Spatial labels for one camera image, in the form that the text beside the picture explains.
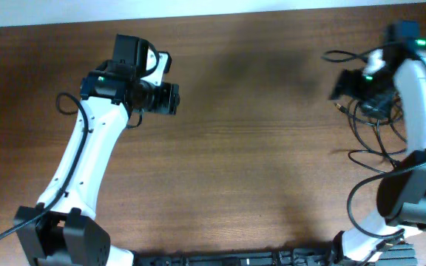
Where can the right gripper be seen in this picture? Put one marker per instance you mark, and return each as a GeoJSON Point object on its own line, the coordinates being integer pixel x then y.
{"type": "Point", "coordinates": [350, 84]}

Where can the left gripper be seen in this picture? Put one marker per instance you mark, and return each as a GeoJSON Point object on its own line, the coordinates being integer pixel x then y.
{"type": "Point", "coordinates": [168, 100]}

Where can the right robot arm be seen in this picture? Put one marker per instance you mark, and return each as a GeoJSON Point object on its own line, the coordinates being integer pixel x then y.
{"type": "Point", "coordinates": [401, 196]}

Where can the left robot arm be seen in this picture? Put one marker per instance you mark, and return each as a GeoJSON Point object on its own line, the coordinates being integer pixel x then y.
{"type": "Point", "coordinates": [61, 228]}

